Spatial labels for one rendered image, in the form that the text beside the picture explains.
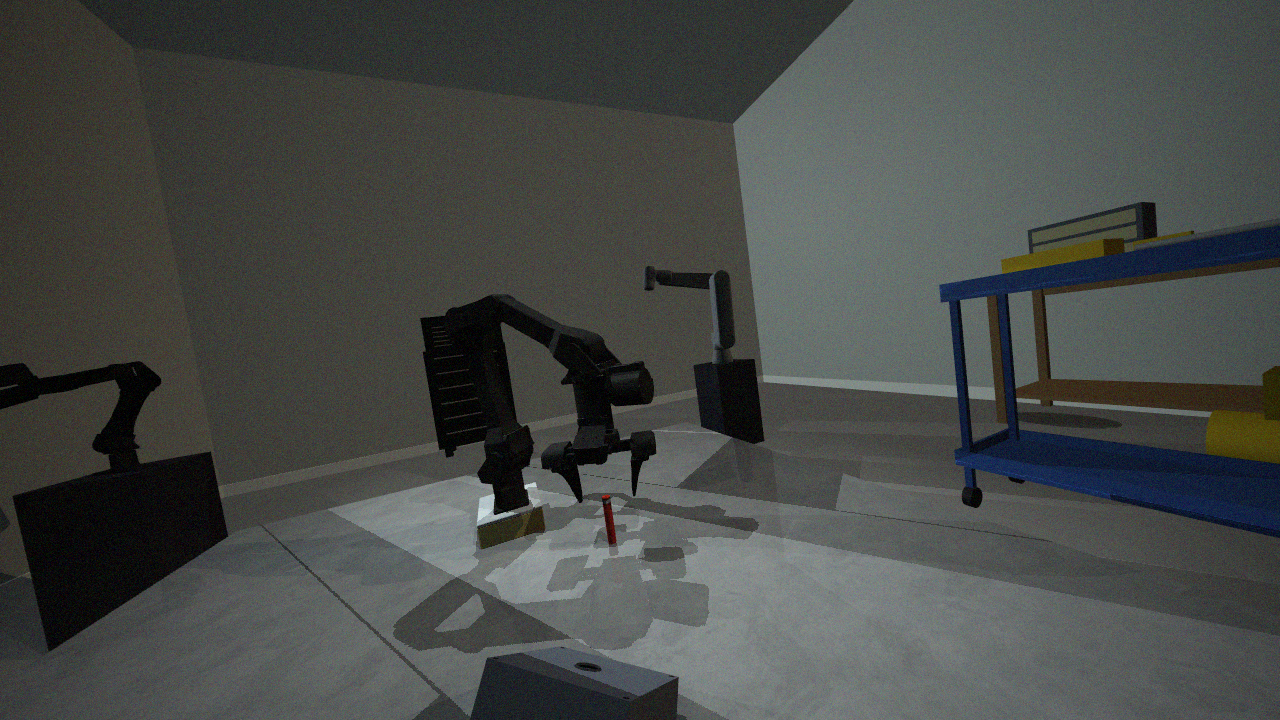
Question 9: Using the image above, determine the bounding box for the red peg with grey band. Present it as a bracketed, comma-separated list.
[602, 495, 616, 544]

